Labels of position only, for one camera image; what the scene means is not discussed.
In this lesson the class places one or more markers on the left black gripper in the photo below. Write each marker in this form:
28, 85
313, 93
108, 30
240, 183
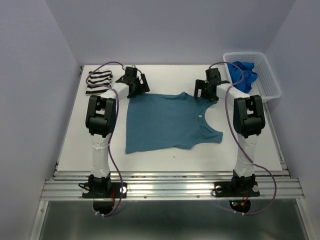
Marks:
142, 88

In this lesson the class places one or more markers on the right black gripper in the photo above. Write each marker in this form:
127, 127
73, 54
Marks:
200, 84

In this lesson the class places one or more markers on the black white striped tank top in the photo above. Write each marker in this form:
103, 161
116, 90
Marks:
99, 82

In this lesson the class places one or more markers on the teal tank top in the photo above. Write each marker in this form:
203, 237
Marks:
161, 121

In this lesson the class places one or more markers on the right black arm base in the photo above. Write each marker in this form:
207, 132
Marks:
239, 189

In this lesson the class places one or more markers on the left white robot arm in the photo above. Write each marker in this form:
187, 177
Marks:
102, 113

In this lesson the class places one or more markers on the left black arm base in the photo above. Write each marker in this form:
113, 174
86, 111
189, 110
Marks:
106, 195

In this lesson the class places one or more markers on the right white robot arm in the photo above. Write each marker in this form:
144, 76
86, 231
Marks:
246, 119

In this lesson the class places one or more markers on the blue tank top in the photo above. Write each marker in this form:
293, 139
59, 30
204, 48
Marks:
239, 68

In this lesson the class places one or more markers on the white plastic basket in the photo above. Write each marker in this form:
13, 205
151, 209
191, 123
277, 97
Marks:
266, 84

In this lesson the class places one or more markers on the aluminium mounting rail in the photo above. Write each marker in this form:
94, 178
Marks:
166, 185

